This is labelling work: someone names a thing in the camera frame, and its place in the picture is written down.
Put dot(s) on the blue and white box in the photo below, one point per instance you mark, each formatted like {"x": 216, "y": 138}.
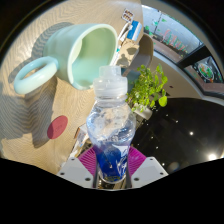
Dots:
{"x": 134, "y": 30}

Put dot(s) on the framed food poster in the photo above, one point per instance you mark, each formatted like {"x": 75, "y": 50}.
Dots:
{"x": 206, "y": 71}

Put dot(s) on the flat round red coaster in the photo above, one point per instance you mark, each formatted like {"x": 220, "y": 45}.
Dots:
{"x": 57, "y": 127}

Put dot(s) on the clear bottle with blue label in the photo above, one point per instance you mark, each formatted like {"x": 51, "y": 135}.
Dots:
{"x": 110, "y": 133}

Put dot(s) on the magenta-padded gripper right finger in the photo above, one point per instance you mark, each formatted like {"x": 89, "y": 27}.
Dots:
{"x": 145, "y": 168}

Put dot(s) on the group of ceiling lights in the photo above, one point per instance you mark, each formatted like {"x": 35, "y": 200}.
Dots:
{"x": 212, "y": 156}

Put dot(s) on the pale green mug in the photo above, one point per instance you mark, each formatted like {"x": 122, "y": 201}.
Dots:
{"x": 90, "y": 50}

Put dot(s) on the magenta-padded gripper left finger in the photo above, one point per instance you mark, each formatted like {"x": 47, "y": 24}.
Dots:
{"x": 79, "y": 167}

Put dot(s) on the pill blister pack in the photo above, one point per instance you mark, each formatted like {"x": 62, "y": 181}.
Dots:
{"x": 128, "y": 15}

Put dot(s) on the green potted plant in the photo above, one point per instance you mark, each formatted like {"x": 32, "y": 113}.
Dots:
{"x": 148, "y": 86}

